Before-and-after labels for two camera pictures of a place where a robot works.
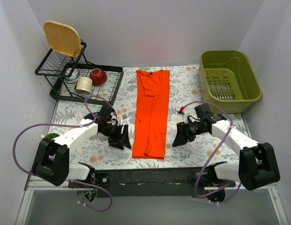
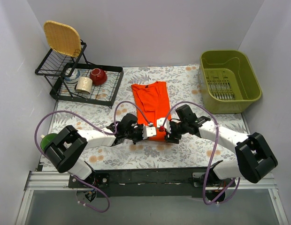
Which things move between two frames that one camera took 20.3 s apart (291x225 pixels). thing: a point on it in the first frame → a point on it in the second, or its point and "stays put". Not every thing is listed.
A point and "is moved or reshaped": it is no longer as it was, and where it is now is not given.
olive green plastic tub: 227,80 stays put
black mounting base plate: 142,182 stays put
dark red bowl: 98,77 stays put
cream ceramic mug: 84,85 stays put
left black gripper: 120,135 → 138,134
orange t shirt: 151,113 is moved or reshaped
